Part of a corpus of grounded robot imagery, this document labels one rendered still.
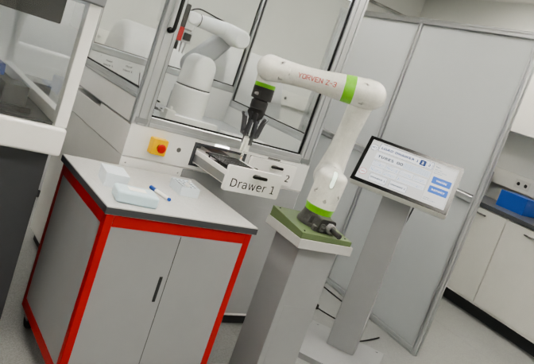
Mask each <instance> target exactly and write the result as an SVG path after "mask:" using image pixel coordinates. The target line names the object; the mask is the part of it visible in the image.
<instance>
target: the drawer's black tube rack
mask: <svg viewBox="0 0 534 364"><path fill-rule="evenodd" d="M206 153H207V154H208V155H209V156H208V157H213V158H214V159H215V160H213V159H212V160H213V161H215V162H217V163H218V164H220V165H221V166H222V167H224V168H226V169H227V165H229V164H231V165H237V166H241V167H245V168H251V167H250V166H248V165H246V164H245V163H243V162H241V161H240V160H239V159H236V158H233V157H226V156H223V155H219V154H215V153H209V152H206ZM252 169H253V168H252Z"/></svg>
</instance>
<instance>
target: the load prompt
mask: <svg viewBox="0 0 534 364"><path fill-rule="evenodd" d="M378 151H381V152H383V153H387V154H388V155H391V156H394V157H397V158H400V159H402V160H404V161H408V162H410V163H413V164H415V165H419V166H421V167H423V168H427V169H430V170H432V169H433V167H434V165H435V163H433V162H430V161H427V160H425V159H422V158H420V157H416V156H414V155H412V154H409V153H406V152H403V151H400V150H398V149H394V148H392V147H390V146H387V145H383V144H381V146H380V148H379V150H378Z"/></svg>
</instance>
